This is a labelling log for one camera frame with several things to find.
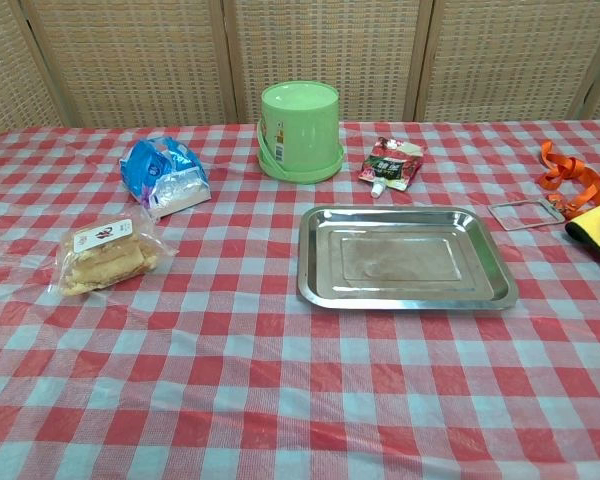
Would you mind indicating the bagged pastry snack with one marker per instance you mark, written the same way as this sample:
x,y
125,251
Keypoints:
x,y
102,257

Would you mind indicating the stainless steel tray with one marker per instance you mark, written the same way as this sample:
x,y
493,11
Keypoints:
x,y
405,257

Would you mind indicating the green plastic bucket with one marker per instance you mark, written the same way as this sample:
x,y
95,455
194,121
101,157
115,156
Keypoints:
x,y
300,132

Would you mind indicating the red white checkered tablecloth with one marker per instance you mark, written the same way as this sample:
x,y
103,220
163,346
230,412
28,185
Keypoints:
x,y
300,350

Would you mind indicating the red drink pouch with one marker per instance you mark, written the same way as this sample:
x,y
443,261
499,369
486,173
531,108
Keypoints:
x,y
391,167

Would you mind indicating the blue snack bag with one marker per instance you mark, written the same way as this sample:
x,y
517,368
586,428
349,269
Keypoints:
x,y
162,172

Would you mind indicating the woven bamboo folding screen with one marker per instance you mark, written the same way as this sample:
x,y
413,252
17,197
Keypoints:
x,y
300,57

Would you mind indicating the clear badge holder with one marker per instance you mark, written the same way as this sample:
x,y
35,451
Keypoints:
x,y
525,215

